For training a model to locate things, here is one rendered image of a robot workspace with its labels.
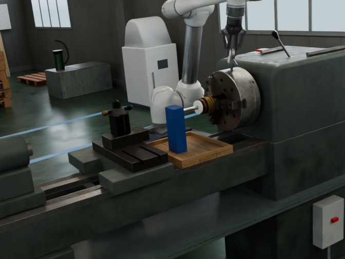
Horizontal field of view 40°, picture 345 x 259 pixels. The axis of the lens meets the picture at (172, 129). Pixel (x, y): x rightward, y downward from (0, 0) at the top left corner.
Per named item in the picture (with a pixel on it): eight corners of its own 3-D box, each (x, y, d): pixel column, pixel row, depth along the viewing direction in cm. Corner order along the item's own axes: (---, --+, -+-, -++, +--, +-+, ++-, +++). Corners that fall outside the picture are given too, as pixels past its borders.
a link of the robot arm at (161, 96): (146, 121, 306) (142, 87, 300) (170, 115, 316) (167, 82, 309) (160, 125, 293) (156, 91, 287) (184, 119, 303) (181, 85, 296)
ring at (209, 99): (207, 93, 245) (193, 96, 241) (218, 95, 237) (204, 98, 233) (209, 110, 248) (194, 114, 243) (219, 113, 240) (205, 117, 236)
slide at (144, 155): (125, 141, 245) (123, 133, 244) (168, 162, 210) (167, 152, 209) (92, 150, 237) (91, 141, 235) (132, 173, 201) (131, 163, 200)
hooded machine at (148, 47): (182, 103, 713) (175, 15, 677) (152, 111, 682) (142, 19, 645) (157, 98, 765) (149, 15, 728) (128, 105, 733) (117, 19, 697)
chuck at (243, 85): (215, 113, 268) (219, 60, 254) (252, 136, 245) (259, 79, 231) (202, 117, 264) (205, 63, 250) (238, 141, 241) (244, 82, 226)
